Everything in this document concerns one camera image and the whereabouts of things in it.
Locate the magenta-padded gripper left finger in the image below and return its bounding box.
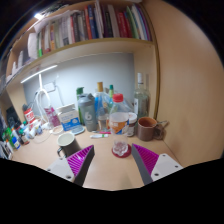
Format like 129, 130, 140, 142
44, 144, 96, 188

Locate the flat round red coaster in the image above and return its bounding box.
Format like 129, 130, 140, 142
111, 143, 132, 159

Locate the clear red-capped water bottle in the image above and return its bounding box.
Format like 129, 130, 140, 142
108, 93, 130, 157

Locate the dark bottle with red label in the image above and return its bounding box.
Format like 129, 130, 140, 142
18, 128, 30, 145

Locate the clear glass bottle white cap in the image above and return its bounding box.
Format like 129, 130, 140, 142
133, 72, 151, 121

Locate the bottle with green cap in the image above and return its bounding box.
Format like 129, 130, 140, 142
108, 84, 116, 104

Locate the grey shaker bottle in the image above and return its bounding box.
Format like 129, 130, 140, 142
77, 93, 99, 132

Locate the small jar with white lid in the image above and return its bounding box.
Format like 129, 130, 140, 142
127, 112, 138, 138

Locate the white desk lamp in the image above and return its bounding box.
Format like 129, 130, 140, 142
19, 64, 59, 114

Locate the white wall power strip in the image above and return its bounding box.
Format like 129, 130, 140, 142
43, 81, 57, 94

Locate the clear bottle with gold cap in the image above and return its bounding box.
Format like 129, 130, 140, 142
94, 81, 111, 131

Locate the light blue hairbrush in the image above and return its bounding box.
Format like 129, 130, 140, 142
70, 125, 86, 136

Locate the metal spoon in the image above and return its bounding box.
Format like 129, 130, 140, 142
155, 119, 169, 127

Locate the black mug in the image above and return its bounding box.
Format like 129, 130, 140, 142
56, 131, 82, 158

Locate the pink box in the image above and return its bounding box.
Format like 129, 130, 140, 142
44, 105, 62, 128

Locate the brown mug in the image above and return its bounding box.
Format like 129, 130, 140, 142
136, 116, 165, 142

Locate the green container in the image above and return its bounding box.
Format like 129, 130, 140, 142
3, 126, 17, 149

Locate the red and white canister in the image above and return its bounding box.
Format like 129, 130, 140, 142
23, 107, 36, 126

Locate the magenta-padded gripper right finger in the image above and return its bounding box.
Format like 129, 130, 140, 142
130, 143, 185, 186

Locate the white tube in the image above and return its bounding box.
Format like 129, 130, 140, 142
89, 133, 109, 139

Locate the blue and white carton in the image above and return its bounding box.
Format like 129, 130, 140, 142
56, 103, 82, 132

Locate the white bottle with blue label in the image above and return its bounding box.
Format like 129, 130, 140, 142
33, 121, 44, 135

